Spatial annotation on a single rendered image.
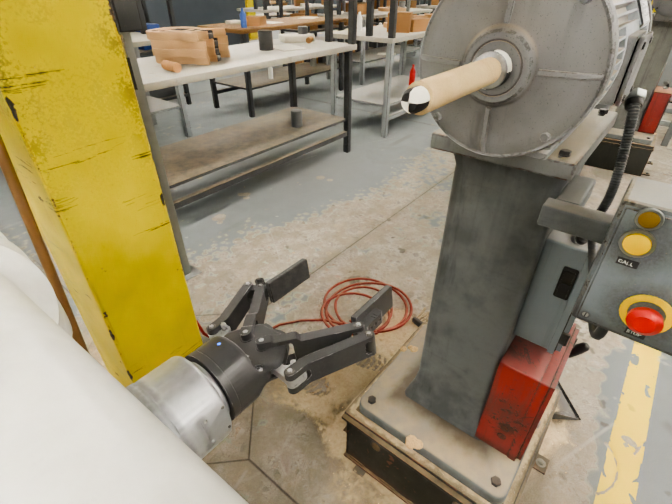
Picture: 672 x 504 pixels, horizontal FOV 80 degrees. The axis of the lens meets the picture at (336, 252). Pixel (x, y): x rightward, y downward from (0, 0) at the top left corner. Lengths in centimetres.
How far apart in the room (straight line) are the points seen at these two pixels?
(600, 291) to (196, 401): 54
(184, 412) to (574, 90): 56
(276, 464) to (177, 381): 118
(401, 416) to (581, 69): 99
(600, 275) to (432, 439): 75
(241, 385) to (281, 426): 122
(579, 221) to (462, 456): 74
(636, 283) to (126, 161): 113
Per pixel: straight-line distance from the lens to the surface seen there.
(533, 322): 100
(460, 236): 91
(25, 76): 112
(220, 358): 39
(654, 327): 66
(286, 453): 155
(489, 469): 125
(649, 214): 61
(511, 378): 105
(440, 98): 44
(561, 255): 90
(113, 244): 128
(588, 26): 60
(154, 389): 38
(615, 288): 67
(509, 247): 88
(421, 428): 127
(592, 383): 199
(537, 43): 61
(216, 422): 39
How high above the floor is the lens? 135
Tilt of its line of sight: 34 degrees down
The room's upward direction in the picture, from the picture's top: straight up
